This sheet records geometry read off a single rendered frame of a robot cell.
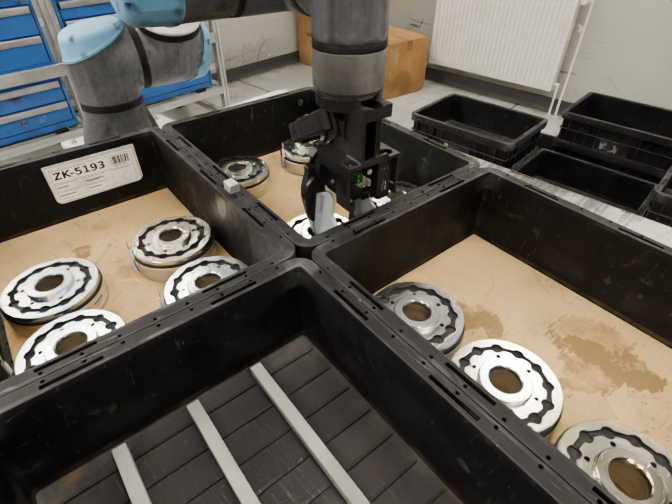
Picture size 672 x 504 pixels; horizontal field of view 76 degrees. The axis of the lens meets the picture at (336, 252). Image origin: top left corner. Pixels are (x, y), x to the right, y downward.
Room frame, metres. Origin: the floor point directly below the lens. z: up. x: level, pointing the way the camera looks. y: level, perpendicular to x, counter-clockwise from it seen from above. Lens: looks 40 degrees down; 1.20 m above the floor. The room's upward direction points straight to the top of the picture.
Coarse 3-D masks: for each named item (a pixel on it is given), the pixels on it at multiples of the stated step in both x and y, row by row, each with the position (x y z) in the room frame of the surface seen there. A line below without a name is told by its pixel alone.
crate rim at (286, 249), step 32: (160, 128) 0.63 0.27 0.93; (32, 160) 0.53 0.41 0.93; (192, 160) 0.53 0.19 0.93; (224, 192) 0.45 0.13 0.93; (256, 224) 0.38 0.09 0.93; (288, 256) 0.33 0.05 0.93; (224, 288) 0.28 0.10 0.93; (160, 320) 0.24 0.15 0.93; (64, 352) 0.21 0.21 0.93; (0, 384) 0.18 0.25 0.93
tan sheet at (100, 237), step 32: (160, 192) 0.61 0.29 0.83; (64, 224) 0.52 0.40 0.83; (96, 224) 0.52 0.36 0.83; (128, 224) 0.52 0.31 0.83; (0, 256) 0.44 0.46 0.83; (32, 256) 0.44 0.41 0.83; (64, 256) 0.44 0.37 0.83; (96, 256) 0.44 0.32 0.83; (128, 256) 0.44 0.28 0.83; (0, 288) 0.38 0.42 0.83; (128, 288) 0.38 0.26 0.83; (160, 288) 0.38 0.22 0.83; (128, 320) 0.33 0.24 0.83
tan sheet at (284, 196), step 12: (264, 156) 0.74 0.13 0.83; (276, 156) 0.74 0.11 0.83; (276, 168) 0.69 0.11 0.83; (276, 180) 0.65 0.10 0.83; (288, 180) 0.65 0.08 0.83; (300, 180) 0.65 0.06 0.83; (276, 192) 0.61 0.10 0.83; (288, 192) 0.61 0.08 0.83; (300, 192) 0.61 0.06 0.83; (276, 204) 0.57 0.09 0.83; (288, 204) 0.57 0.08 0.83; (300, 204) 0.57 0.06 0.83; (336, 204) 0.57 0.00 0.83; (288, 216) 0.54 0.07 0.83; (348, 216) 0.54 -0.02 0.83
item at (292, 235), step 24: (288, 96) 0.78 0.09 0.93; (192, 120) 0.67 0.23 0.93; (384, 120) 0.66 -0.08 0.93; (192, 144) 0.58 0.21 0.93; (432, 144) 0.58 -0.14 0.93; (216, 168) 0.51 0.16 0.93; (240, 192) 0.45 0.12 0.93; (408, 192) 0.45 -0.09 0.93; (264, 216) 0.40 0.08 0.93; (360, 216) 0.40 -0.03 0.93; (312, 240) 0.35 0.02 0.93
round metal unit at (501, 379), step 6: (492, 372) 0.24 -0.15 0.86; (498, 372) 0.24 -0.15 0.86; (504, 372) 0.24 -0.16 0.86; (492, 378) 0.24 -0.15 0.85; (498, 378) 0.24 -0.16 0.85; (504, 378) 0.24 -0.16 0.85; (510, 378) 0.24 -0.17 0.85; (516, 378) 0.23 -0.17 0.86; (492, 384) 0.24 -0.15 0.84; (498, 384) 0.24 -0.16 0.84; (504, 384) 0.24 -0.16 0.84; (510, 384) 0.24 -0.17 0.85; (516, 384) 0.23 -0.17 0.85; (504, 390) 0.24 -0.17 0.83; (510, 390) 0.23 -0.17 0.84; (516, 390) 0.23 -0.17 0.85
